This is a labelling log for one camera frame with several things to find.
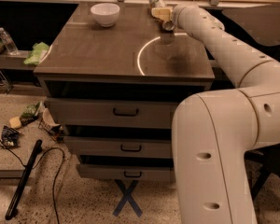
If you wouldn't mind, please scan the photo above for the red coke can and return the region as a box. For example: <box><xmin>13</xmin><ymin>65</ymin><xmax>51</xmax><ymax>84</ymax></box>
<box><xmin>161</xmin><ymin>21</ymin><xmax>175</xmax><ymax>32</ymax></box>

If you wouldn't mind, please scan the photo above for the bottom grey drawer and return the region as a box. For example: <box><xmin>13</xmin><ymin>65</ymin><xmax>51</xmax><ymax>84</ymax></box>
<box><xmin>77</xmin><ymin>164</ymin><xmax>175</xmax><ymax>182</ymax></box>

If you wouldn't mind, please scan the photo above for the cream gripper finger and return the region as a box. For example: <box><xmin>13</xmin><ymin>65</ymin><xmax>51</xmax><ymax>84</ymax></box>
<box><xmin>151</xmin><ymin>7</ymin><xmax>173</xmax><ymax>21</ymax></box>

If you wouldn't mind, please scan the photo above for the blue chip bag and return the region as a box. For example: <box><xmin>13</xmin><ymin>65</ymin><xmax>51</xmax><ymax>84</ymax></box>
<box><xmin>0</xmin><ymin>126</ymin><xmax>20</xmax><ymax>148</ymax></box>

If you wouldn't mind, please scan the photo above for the black office chair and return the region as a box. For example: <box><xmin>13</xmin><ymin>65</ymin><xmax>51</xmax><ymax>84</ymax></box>
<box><xmin>245</xmin><ymin>144</ymin><xmax>280</xmax><ymax>200</ymax></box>

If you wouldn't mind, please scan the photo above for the black cable on floor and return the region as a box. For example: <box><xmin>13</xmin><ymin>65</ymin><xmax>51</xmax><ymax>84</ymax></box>
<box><xmin>0</xmin><ymin>128</ymin><xmax>66</xmax><ymax>224</ymax></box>

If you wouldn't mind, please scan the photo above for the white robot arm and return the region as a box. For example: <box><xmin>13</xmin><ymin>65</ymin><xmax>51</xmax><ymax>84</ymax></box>
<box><xmin>171</xmin><ymin>4</ymin><xmax>280</xmax><ymax>224</ymax></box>

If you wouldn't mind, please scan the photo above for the black bar on floor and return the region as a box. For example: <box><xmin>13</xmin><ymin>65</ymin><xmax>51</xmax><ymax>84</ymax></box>
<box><xmin>5</xmin><ymin>140</ymin><xmax>42</xmax><ymax>220</ymax></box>

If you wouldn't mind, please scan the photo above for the yellow sponge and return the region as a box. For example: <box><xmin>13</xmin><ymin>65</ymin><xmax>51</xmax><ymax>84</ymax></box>
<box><xmin>9</xmin><ymin>117</ymin><xmax>21</xmax><ymax>129</ymax></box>

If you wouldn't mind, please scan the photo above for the middle grey drawer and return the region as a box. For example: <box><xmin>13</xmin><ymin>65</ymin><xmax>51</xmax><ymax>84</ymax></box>
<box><xmin>64</xmin><ymin>136</ymin><xmax>172</xmax><ymax>159</ymax></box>

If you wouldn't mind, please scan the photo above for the top grey drawer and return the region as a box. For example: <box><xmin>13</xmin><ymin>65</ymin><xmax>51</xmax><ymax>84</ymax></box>
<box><xmin>45</xmin><ymin>98</ymin><xmax>176</xmax><ymax>129</ymax></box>

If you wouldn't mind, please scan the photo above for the white bowl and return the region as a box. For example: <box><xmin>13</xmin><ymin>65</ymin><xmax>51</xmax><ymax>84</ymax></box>
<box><xmin>91</xmin><ymin>3</ymin><xmax>120</xmax><ymax>27</ymax></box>

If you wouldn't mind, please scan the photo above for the grey drawer cabinet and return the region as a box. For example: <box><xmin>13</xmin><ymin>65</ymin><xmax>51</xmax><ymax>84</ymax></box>
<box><xmin>35</xmin><ymin>4</ymin><xmax>215</xmax><ymax>170</ymax></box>

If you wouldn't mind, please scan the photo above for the grey drawer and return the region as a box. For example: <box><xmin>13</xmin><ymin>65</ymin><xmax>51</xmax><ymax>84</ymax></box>
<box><xmin>45</xmin><ymin>98</ymin><xmax>176</xmax><ymax>129</ymax></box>
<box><xmin>64</xmin><ymin>136</ymin><xmax>172</xmax><ymax>159</ymax></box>
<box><xmin>77</xmin><ymin>164</ymin><xmax>175</xmax><ymax>182</ymax></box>

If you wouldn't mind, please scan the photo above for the green chip bag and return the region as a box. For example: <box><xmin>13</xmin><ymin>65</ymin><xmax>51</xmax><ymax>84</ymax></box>
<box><xmin>20</xmin><ymin>102</ymin><xmax>41</xmax><ymax>126</ymax></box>

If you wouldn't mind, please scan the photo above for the green cloth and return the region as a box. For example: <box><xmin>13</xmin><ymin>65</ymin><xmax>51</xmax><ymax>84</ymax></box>
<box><xmin>23</xmin><ymin>42</ymin><xmax>49</xmax><ymax>65</ymax></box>

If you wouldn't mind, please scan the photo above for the clear plastic water bottle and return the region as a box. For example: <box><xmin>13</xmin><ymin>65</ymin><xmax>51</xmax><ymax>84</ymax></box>
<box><xmin>0</xmin><ymin>27</ymin><xmax>19</xmax><ymax>55</ymax></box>

